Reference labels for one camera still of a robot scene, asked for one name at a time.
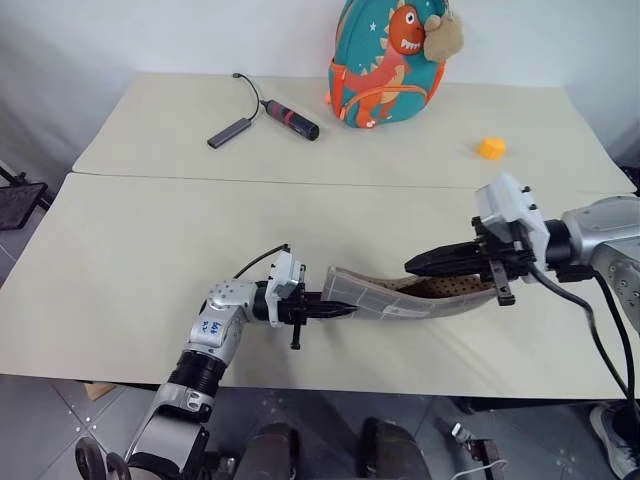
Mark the teal dinosaur backpack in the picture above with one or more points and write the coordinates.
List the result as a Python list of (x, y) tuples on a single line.
[(380, 85)]

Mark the beige plush toy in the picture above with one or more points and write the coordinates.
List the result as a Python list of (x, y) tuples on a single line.
[(442, 35)]

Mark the orange block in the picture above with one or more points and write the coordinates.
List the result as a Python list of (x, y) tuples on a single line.
[(491, 149)]

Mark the black metal stand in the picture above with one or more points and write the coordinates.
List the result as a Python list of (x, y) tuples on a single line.
[(20, 197)]

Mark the black and red cylinder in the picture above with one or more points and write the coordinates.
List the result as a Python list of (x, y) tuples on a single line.
[(292, 120)]

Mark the black clamp with white tag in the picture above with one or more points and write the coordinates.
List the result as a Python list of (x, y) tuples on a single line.
[(470, 442)]

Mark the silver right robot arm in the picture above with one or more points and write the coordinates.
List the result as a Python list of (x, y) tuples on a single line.
[(600, 235)]

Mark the black and white shoe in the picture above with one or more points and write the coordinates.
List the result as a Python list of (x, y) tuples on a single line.
[(617, 440)]

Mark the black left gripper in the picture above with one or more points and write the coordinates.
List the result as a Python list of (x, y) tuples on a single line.
[(292, 312)]

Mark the brown cardboard piece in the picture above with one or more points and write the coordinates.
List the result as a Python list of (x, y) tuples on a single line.
[(97, 391)]

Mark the grey USB hub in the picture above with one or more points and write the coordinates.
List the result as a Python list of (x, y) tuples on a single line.
[(229, 134)]

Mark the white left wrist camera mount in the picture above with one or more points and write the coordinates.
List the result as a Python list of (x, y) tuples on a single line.
[(284, 272)]

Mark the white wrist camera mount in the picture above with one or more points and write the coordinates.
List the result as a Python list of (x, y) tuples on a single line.
[(505, 205), (284, 272)]

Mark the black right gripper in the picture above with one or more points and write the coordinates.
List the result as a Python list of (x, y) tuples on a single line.
[(505, 260)]

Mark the black wheel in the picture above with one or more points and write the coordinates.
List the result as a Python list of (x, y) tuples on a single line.
[(92, 457)]

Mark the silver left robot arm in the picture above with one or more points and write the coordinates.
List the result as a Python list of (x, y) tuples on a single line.
[(210, 330)]

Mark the grey plaid pouch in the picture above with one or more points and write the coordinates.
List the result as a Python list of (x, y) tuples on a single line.
[(400, 305)]

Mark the dark rounded shape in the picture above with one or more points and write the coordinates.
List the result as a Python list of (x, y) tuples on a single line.
[(390, 450)]

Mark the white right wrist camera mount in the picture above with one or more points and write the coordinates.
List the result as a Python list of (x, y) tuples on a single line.
[(505, 205)]

